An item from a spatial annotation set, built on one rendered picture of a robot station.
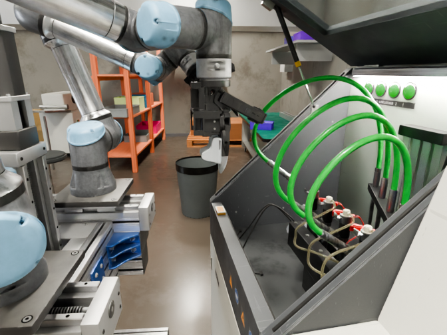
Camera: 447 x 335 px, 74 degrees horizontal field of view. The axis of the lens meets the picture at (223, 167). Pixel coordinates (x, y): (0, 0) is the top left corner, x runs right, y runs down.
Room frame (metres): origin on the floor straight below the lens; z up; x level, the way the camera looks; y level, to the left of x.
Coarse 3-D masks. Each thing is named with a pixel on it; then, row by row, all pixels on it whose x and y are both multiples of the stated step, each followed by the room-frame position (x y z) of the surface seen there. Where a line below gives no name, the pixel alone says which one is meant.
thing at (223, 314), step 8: (216, 256) 0.95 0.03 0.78; (216, 264) 0.95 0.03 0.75; (216, 272) 0.95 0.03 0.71; (216, 280) 0.95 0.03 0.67; (216, 288) 0.95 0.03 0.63; (224, 288) 0.80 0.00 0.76; (216, 296) 0.96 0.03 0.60; (224, 296) 0.80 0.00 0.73; (216, 304) 0.96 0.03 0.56; (224, 304) 0.80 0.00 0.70; (216, 312) 0.96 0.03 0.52; (224, 312) 0.80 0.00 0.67; (232, 312) 0.68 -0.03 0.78; (216, 320) 0.96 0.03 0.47; (224, 320) 0.80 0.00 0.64; (232, 320) 0.68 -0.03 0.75; (216, 328) 0.96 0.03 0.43; (224, 328) 0.80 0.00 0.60; (232, 328) 0.68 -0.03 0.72
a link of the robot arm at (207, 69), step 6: (198, 60) 0.65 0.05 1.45; (204, 60) 0.64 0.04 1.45; (210, 60) 0.64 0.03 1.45; (216, 60) 0.64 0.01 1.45; (222, 60) 0.64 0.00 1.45; (228, 60) 0.65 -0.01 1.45; (198, 66) 0.65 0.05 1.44; (204, 66) 0.64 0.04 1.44; (210, 66) 0.64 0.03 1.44; (216, 66) 0.63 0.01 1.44; (222, 66) 0.64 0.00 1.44; (228, 66) 0.65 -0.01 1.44; (198, 72) 0.65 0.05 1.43; (204, 72) 0.64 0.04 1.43; (210, 72) 0.64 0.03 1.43; (216, 72) 0.64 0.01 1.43; (222, 72) 0.64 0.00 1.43; (228, 72) 0.65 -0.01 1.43; (204, 78) 0.65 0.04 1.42; (210, 78) 0.64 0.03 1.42; (216, 78) 0.64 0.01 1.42; (222, 78) 0.65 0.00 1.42; (228, 78) 0.67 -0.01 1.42
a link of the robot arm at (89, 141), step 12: (72, 132) 0.93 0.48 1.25; (84, 132) 0.93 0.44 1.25; (96, 132) 0.95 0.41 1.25; (108, 132) 1.04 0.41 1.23; (72, 144) 0.92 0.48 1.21; (84, 144) 0.92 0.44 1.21; (96, 144) 0.94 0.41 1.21; (108, 144) 1.01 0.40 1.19; (72, 156) 0.93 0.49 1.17; (84, 156) 0.92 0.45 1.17; (96, 156) 0.94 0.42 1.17
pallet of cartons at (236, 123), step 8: (192, 120) 6.32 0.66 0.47; (232, 120) 6.27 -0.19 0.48; (240, 120) 6.27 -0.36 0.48; (232, 128) 5.89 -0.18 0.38; (240, 128) 5.90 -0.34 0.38; (192, 136) 6.25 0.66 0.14; (200, 136) 6.26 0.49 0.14; (232, 136) 5.89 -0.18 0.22; (240, 136) 5.90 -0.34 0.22; (192, 144) 5.95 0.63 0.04
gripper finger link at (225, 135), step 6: (228, 126) 0.63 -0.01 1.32; (222, 132) 0.63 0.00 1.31; (228, 132) 0.63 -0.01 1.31; (222, 138) 0.64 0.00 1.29; (228, 138) 0.63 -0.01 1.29; (222, 144) 0.64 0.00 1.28; (228, 144) 0.63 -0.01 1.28; (222, 150) 0.64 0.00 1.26; (228, 150) 0.64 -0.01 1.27; (222, 156) 0.64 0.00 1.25
